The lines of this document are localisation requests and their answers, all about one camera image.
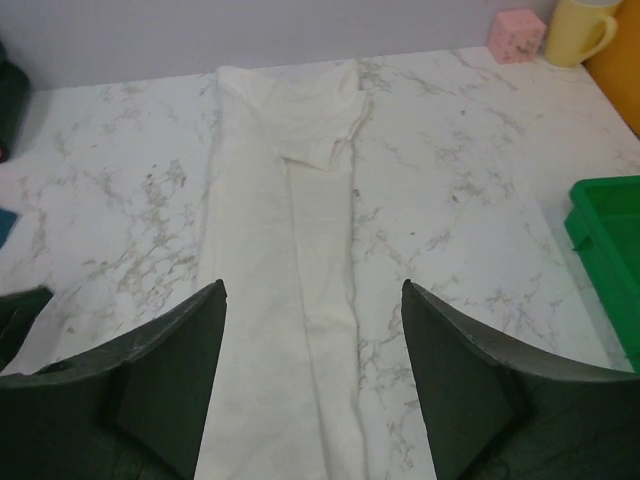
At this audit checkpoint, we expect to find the yellow mug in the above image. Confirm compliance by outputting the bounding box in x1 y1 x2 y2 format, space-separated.
544 0 622 69

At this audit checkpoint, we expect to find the blue folded t shirt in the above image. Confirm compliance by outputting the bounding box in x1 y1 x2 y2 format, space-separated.
0 208 20 247

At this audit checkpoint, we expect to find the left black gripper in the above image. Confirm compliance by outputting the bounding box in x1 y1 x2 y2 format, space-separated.
0 286 53 370

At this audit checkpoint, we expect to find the white t shirt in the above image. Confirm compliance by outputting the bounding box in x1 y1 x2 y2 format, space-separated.
0 58 441 480

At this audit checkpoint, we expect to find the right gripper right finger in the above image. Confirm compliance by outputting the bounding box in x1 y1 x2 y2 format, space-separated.
401 281 639 479

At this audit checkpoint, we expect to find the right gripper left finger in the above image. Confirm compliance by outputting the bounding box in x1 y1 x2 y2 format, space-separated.
1 281 227 479

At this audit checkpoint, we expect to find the pink plug cube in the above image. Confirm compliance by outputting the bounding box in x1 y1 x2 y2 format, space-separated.
487 9 546 64

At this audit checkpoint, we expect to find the green plastic tray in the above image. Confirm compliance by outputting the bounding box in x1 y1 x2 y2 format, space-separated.
564 176 639 371

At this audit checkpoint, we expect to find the black pink drawer organizer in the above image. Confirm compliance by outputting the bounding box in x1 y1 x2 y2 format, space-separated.
0 44 31 162

